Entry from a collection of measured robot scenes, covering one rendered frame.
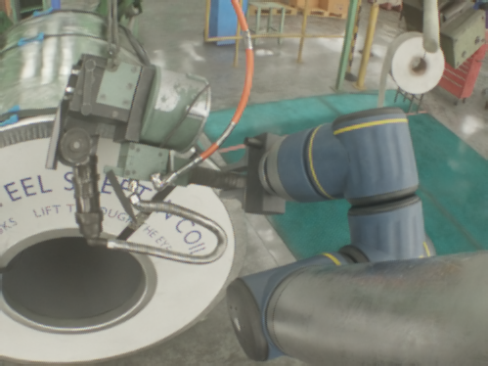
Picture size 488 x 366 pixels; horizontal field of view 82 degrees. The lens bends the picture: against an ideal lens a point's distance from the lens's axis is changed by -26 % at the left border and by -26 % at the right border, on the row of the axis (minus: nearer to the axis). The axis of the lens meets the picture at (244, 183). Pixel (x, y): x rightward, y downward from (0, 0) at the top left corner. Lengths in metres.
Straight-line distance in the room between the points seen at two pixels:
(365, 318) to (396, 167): 0.26
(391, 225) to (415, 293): 0.26
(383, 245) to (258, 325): 0.18
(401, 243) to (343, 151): 0.14
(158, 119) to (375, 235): 0.37
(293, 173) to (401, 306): 0.35
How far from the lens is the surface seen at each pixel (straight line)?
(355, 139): 0.43
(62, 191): 0.84
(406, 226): 0.44
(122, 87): 0.59
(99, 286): 1.43
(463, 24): 1.08
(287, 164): 0.51
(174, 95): 0.59
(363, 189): 0.43
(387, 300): 0.20
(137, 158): 0.60
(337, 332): 0.23
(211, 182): 0.68
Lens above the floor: 1.69
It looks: 40 degrees down
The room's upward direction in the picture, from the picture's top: 6 degrees clockwise
